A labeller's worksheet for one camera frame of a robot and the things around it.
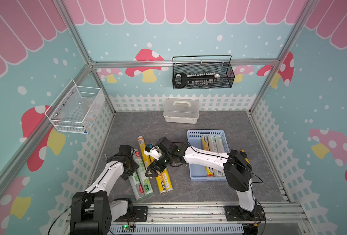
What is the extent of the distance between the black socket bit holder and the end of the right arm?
39 centimetres

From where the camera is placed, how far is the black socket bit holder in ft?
2.92

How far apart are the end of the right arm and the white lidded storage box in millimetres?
428

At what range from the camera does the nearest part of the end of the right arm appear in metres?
0.62

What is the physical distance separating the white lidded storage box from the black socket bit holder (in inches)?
8.5
